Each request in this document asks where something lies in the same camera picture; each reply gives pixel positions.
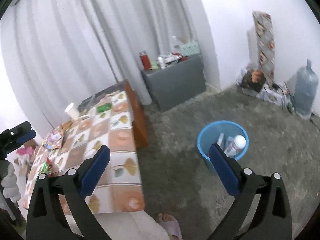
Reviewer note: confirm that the grey cabinet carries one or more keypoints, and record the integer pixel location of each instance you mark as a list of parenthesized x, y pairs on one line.
[(175, 85)]

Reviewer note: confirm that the patterned tablecloth roll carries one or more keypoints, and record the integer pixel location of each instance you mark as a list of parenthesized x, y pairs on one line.
[(265, 45)]

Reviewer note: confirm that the blue water jug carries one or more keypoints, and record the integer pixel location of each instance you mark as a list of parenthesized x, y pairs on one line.
[(306, 90)]

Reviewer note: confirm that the small white bottle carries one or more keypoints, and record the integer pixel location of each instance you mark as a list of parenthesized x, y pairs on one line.
[(161, 62)]

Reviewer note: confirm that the white paper cup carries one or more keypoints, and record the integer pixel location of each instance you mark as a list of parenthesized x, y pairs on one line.
[(72, 111)]

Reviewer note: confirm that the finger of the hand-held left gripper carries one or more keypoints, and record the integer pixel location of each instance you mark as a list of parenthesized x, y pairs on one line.
[(17, 128), (28, 135)]

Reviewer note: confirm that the red thermos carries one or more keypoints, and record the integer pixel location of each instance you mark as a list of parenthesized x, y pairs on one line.
[(145, 61)]

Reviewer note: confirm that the dark snack box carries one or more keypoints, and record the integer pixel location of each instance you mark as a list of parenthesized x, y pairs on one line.
[(253, 81)]

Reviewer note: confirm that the grey curtain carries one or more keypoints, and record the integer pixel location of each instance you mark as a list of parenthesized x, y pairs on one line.
[(75, 42)]

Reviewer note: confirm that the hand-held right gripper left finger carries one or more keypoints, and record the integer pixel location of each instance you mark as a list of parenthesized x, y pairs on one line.
[(96, 171)]

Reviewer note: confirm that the dark printed board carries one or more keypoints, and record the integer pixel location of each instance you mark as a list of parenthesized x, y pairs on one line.
[(90, 101)]

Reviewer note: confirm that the white plastic bottle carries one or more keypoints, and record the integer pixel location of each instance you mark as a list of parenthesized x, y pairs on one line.
[(236, 145)]

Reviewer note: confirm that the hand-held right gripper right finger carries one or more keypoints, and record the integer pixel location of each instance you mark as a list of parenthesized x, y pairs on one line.
[(223, 171)]

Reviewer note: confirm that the table with patterned cloth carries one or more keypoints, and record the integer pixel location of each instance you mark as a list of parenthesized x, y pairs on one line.
[(120, 135)]

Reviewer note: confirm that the small green packet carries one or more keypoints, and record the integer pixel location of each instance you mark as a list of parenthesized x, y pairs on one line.
[(103, 108)]

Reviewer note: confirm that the pink bag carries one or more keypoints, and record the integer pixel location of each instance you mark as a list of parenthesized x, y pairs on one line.
[(25, 155)]

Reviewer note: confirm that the person's left hand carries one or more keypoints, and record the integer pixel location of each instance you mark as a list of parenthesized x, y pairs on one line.
[(11, 185)]

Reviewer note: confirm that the blue mesh wastebasket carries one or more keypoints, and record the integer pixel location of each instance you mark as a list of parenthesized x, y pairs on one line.
[(207, 135)]

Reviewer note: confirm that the blue and pink snack packet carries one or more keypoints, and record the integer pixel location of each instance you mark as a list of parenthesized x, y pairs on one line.
[(53, 138)]

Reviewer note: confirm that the person's foot in slipper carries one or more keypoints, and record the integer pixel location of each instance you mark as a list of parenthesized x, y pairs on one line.
[(170, 226)]

